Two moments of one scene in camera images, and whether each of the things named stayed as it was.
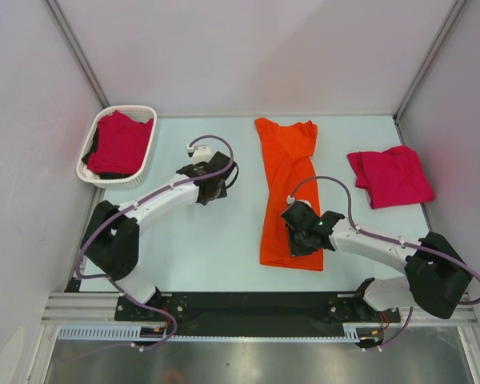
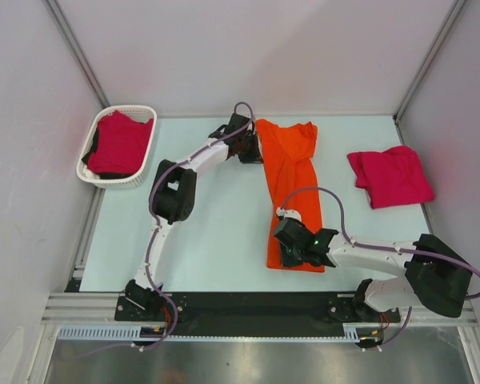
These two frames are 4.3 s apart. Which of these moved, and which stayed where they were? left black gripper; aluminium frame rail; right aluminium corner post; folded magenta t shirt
Moved: left black gripper
Stayed: right aluminium corner post; aluminium frame rail; folded magenta t shirt
